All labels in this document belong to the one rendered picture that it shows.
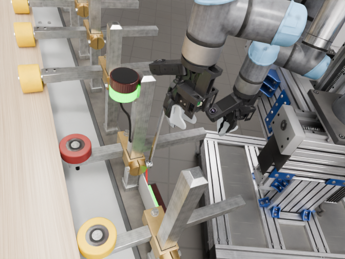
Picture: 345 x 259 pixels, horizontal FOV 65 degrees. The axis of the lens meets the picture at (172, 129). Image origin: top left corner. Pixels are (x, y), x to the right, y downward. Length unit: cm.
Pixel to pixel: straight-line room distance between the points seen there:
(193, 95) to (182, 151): 142
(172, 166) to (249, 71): 120
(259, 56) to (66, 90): 90
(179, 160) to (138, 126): 126
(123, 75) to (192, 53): 15
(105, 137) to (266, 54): 62
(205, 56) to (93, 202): 65
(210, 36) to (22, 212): 52
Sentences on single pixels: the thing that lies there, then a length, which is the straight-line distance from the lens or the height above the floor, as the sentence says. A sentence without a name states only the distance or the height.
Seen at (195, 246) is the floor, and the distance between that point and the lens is 164.
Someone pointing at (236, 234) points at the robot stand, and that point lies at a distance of 151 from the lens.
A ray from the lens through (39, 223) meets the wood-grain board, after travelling 65.
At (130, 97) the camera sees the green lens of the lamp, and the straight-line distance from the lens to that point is 58.
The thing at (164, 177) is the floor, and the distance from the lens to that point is 180.
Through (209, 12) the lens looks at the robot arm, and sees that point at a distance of 48.
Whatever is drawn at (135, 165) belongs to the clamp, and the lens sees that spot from 75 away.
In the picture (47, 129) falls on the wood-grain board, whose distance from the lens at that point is 80.
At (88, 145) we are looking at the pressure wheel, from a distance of 74.
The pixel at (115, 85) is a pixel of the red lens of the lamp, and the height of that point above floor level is 113.
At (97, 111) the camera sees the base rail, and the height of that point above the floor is 70.
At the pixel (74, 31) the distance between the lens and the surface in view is 111.
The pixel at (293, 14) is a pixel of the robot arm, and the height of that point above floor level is 133.
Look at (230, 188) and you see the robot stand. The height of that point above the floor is 21.
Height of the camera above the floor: 148
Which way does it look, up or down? 45 degrees down
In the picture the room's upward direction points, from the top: 16 degrees clockwise
